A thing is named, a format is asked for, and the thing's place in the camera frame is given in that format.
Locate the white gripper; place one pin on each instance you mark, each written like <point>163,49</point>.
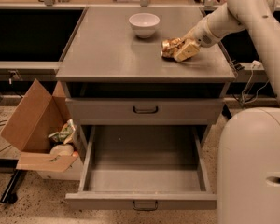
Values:
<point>202,34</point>

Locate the crushed orange soda can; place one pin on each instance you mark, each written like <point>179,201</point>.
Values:
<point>170,47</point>

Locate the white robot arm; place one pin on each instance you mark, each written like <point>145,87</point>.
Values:
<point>248,159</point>

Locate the grey drawer cabinet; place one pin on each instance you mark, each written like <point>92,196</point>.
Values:
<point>107,60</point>

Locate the closed grey upper drawer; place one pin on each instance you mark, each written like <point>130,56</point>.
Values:
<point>135,111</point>

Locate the open grey middle drawer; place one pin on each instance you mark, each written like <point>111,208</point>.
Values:
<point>143,168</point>

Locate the white ceramic bowl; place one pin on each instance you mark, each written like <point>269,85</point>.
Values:
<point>144,25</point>

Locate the crumpled snack bag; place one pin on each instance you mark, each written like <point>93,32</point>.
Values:
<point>65,135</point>

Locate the white round object in box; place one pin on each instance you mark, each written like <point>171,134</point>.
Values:
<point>62,150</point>

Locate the brown cardboard box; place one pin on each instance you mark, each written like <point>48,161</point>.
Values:
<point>38,115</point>

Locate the black stand leg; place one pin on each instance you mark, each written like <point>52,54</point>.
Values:
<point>10,193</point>

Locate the white power adapter with cable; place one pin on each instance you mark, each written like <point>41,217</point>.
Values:
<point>243,100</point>

